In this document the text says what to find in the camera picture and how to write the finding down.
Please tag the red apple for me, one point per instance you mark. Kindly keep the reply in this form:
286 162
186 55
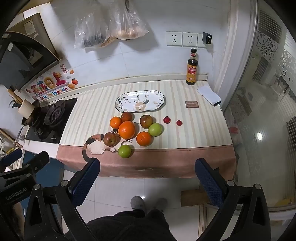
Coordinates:
146 121
126 115
110 138

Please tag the small orange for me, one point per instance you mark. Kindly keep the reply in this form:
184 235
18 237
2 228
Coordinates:
115 122

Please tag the clear plastic bag dark contents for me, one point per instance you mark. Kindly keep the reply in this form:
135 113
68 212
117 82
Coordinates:
89 30

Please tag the patterned glass door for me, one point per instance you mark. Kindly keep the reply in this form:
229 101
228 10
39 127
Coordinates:
266 115

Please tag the small red fruit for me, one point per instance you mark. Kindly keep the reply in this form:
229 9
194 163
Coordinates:
179 122
166 119

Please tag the beige utensil holder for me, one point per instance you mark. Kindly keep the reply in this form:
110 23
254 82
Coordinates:
25 108

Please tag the dark soy sauce bottle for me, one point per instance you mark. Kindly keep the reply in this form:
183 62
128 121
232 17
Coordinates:
192 69

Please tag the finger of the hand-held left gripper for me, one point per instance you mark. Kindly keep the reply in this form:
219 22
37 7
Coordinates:
39 160
10 157

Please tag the grey slipper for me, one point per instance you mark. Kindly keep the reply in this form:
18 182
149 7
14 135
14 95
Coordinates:
160 204
138 202

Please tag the black gas stove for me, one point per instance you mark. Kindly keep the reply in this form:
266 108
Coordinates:
53 122

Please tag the black plug adapter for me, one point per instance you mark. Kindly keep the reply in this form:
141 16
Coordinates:
207 38

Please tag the medium orange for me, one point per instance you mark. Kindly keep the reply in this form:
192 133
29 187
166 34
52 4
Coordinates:
144 138

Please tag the dark wok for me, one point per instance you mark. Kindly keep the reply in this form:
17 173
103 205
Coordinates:
34 117

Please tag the wooden board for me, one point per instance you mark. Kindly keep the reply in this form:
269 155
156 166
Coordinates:
194 197

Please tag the white wall outlet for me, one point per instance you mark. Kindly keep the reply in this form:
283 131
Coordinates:
173 38
200 42
190 39

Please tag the oval patterned ceramic plate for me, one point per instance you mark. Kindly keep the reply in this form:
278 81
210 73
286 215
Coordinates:
129 102

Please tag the person's dark trousers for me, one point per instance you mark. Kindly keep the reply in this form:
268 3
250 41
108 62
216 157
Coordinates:
129 224

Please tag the brown rectangular card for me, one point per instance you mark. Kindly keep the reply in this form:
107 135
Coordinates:
192 104

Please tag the clear plastic bag pale contents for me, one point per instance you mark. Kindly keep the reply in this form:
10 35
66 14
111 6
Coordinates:
127 23

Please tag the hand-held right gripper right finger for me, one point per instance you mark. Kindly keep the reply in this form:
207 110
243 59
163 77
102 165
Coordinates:
208 180

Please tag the range hood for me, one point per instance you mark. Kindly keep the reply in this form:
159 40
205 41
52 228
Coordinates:
23 53

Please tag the white folded cloth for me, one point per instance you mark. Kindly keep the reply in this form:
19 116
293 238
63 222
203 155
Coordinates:
209 95

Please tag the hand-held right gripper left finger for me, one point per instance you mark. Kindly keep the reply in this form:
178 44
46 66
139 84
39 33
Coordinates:
85 180

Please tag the colourful wall sticker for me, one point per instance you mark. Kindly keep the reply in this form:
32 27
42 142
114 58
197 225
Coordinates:
50 83

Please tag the large orange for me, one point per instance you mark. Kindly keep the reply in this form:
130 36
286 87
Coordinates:
126 129

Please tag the green apple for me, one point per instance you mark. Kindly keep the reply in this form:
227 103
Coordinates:
124 150
155 129

